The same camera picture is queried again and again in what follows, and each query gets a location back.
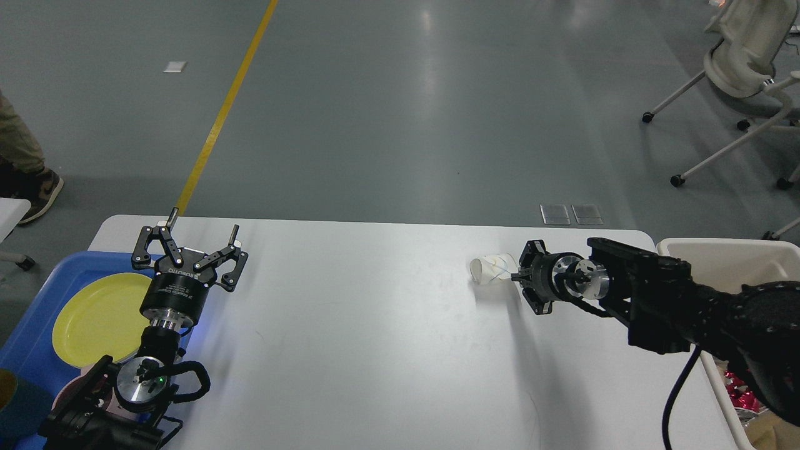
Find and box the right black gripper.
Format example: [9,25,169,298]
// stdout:
[511,239,562,314]

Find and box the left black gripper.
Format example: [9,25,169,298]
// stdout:
[131,208,249,329]

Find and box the yellow plate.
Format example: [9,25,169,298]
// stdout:
[51,272,151,368]

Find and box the pink mug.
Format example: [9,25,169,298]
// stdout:
[51,366,102,412]

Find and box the dark teal mug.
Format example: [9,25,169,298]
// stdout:
[1,369,54,449]

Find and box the crushed red can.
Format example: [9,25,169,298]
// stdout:
[722,369,763,415]

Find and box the brown paper bag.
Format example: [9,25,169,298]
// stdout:
[745,415,799,449]

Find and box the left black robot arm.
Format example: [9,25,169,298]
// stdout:
[38,208,249,449]

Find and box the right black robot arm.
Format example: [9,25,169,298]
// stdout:
[511,237,799,449]

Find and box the metal floor plate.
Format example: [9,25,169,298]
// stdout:
[571,203,604,226]
[539,203,572,227]

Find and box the blue plastic tray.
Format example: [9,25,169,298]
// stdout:
[1,251,134,395]

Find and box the white side table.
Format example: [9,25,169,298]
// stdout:
[1,197,36,271]

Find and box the person in khaki trousers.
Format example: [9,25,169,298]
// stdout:
[1,94,64,226]

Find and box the beige plastic bin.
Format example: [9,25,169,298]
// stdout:
[656,238,799,449]

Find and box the white office chair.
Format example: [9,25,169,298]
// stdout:
[642,1,798,188]

